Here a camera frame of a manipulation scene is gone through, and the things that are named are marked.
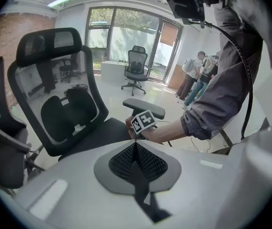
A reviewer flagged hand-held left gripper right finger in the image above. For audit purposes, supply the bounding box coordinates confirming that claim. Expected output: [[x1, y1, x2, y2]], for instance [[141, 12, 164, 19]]
[[135, 139, 233, 229]]

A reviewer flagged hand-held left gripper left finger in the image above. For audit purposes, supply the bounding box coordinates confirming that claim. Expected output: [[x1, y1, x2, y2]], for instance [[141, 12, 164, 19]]
[[14, 139, 158, 229]]

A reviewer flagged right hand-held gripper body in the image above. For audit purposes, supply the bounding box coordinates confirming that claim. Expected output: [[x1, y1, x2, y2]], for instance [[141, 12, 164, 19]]
[[130, 109, 159, 135]]

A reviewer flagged black chair armrest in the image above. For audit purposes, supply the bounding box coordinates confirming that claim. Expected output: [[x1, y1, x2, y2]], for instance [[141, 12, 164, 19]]
[[122, 98, 166, 120]]

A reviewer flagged person's right forearm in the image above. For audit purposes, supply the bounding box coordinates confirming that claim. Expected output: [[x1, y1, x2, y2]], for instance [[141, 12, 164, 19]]
[[140, 119, 186, 144]]

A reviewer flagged person's right hand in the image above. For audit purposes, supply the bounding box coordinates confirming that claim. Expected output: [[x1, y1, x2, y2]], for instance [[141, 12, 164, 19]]
[[125, 116, 149, 140]]

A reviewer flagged white cabinet by window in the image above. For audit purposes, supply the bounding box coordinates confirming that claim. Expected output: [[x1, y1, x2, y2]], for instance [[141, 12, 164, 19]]
[[101, 60, 130, 83]]

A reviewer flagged white backpack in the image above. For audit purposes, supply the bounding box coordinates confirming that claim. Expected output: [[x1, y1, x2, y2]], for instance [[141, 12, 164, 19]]
[[182, 58, 198, 73]]

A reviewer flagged black mesh office chair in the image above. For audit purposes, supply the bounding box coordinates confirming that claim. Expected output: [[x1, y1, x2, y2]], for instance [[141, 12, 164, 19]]
[[7, 27, 136, 162]]

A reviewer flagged large glass window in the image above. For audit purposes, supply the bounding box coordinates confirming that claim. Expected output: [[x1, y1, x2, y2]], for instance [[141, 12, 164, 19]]
[[85, 6, 184, 83]]

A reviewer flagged person's grey jacket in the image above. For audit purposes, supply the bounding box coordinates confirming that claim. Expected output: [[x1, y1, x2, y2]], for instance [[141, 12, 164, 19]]
[[180, 0, 272, 142]]

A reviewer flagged white small cabinet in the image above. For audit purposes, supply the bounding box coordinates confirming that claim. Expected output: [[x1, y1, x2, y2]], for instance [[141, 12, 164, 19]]
[[15, 63, 43, 99]]

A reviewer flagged black head-worn rig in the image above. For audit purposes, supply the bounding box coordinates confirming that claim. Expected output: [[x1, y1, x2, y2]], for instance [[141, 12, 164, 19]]
[[158, 0, 229, 26]]

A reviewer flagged black ribbed rig cable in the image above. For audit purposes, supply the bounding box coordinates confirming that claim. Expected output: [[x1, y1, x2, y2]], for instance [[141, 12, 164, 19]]
[[203, 20, 255, 142]]

